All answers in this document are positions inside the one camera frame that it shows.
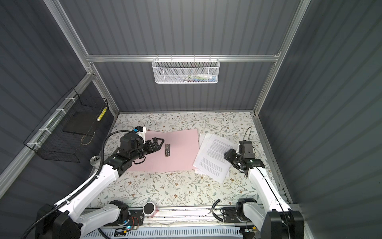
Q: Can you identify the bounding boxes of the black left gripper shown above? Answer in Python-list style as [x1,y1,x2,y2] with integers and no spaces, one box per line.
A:
[130,137,164,163]

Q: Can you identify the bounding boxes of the printed white paper sheet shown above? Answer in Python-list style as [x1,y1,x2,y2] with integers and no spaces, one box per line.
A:
[193,133,238,184]

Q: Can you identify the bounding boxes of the pink file folder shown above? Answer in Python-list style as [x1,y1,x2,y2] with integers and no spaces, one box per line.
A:
[127,129,199,173]

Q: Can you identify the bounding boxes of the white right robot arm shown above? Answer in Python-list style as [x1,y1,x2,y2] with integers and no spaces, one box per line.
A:
[224,140,304,239]

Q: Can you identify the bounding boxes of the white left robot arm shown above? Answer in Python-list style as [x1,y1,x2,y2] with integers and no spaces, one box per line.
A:
[22,130,165,239]

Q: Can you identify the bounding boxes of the silver metal folder clip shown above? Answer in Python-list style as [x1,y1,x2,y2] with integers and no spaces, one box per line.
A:
[165,143,171,157]

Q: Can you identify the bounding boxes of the white paper stack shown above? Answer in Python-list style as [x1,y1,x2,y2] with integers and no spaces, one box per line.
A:
[195,132,236,180]

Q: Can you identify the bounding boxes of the white beverage can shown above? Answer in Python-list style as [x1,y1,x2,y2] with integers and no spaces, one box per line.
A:
[90,155,100,168]

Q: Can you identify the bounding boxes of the white perforated vent strip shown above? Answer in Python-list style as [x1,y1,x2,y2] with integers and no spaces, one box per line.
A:
[84,226,243,239]

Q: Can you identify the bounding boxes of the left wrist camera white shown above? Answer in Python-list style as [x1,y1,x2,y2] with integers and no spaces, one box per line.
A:
[133,126,147,143]

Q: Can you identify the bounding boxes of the black handled pliers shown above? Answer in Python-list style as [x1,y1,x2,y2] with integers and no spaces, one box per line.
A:
[208,199,224,223]

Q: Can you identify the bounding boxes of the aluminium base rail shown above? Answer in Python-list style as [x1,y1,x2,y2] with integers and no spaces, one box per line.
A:
[62,204,302,228]

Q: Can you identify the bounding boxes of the white wire mesh basket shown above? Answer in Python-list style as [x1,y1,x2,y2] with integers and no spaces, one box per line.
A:
[152,59,220,84]

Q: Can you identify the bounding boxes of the black wire mesh basket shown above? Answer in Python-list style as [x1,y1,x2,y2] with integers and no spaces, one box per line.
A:
[24,90,108,163]

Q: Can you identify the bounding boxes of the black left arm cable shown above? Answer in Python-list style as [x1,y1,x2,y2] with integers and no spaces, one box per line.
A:
[20,129,133,239]

